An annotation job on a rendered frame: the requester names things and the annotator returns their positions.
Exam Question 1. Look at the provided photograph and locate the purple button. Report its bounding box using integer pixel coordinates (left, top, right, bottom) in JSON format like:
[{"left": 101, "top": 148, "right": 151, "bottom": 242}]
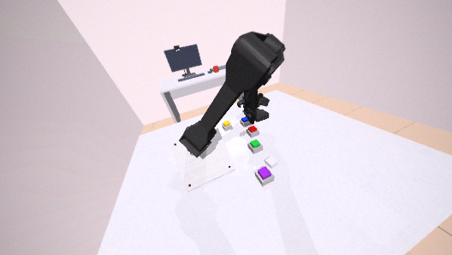
[{"left": 255, "top": 166, "right": 275, "bottom": 187}]

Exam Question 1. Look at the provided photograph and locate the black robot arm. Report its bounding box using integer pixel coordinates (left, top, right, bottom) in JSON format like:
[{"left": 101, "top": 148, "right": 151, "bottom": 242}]
[{"left": 179, "top": 32, "right": 286, "bottom": 158}]

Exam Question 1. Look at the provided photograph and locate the red button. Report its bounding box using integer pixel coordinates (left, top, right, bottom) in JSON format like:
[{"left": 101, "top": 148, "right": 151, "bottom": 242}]
[{"left": 247, "top": 126, "right": 259, "bottom": 138}]

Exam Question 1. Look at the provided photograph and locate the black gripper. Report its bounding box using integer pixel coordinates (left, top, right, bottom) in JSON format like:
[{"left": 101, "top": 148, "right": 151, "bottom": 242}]
[{"left": 237, "top": 94, "right": 270, "bottom": 125}]

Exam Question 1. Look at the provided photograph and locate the yellow button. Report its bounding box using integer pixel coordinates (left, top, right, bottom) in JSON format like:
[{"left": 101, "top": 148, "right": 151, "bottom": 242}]
[{"left": 222, "top": 121, "right": 233, "bottom": 131}]

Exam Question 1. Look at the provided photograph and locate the green button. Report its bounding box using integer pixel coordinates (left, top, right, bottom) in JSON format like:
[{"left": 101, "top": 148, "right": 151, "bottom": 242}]
[{"left": 248, "top": 139, "right": 263, "bottom": 154}]

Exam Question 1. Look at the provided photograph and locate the blue button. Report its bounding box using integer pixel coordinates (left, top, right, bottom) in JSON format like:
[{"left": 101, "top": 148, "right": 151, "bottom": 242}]
[{"left": 240, "top": 117, "right": 251, "bottom": 127}]

